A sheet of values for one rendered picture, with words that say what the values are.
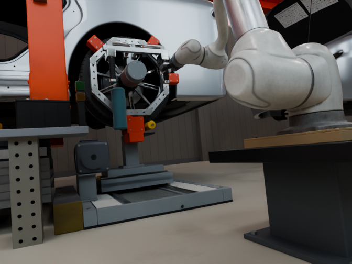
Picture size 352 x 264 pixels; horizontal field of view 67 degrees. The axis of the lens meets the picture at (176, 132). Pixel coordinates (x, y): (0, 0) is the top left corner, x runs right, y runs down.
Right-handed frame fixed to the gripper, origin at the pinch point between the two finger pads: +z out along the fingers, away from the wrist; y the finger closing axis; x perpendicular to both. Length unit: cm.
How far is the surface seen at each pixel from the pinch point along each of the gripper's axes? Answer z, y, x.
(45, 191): -9, -72, -66
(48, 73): -17, -68, -9
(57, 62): -17, -64, -4
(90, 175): 4, -50, -61
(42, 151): -8, -73, -46
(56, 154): 429, -70, -36
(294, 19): 135, 286, 139
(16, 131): -39, -80, -39
